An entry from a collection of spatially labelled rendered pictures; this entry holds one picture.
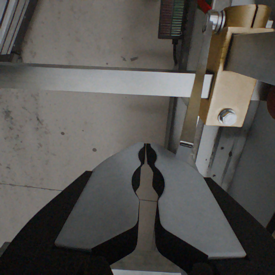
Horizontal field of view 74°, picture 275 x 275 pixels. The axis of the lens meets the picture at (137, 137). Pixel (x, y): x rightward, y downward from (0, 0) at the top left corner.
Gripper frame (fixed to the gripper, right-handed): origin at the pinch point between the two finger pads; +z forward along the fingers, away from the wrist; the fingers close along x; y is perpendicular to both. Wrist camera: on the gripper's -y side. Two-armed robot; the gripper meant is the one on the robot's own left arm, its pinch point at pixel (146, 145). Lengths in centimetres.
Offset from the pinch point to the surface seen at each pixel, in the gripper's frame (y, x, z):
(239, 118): 1.9, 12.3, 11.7
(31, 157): 72, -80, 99
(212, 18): -9.0, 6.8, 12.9
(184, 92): -0.9, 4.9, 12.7
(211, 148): 21.0, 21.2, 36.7
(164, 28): -9.0, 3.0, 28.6
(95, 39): -7, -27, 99
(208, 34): -7.3, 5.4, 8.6
